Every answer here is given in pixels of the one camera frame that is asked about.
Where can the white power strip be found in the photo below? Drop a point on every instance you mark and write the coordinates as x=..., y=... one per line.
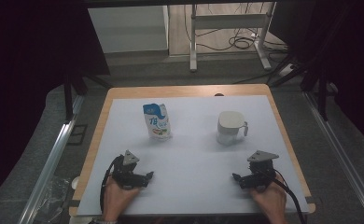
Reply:
x=286, y=70

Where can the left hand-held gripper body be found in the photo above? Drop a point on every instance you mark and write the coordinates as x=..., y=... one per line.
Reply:
x=125, y=174

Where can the black metal stand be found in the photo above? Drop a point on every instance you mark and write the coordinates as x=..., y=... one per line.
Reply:
x=321, y=93
x=68, y=96

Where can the small white round object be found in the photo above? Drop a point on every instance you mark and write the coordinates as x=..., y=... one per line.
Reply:
x=75, y=183

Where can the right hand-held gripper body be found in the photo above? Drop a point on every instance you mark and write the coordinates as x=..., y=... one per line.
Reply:
x=262, y=172

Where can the black square floor frame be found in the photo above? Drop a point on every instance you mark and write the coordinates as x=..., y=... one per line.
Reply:
x=77, y=134

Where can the grey tape strip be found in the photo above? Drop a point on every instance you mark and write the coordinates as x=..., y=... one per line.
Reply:
x=73, y=203
x=310, y=200

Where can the white table sheet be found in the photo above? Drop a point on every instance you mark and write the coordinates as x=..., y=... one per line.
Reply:
x=189, y=174

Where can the black curtain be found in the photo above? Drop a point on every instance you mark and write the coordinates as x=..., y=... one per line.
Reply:
x=351, y=62
x=24, y=62

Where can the person's left hand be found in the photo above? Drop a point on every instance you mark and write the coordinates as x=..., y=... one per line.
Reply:
x=116, y=199

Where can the white and blue pouch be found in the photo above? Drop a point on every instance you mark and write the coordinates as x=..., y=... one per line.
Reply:
x=158, y=124

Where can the clear plastic bag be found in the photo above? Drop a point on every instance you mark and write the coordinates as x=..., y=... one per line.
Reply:
x=51, y=199

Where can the white metal desk frame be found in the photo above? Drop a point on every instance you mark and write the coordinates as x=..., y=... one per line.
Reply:
x=230, y=21

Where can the white board panel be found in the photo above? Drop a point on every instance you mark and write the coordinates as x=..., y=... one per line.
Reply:
x=127, y=29

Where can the person's right hand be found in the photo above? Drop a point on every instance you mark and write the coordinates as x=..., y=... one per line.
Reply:
x=273, y=199

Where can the aluminium floor rail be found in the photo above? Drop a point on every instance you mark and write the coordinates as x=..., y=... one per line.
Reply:
x=338, y=149
x=51, y=165

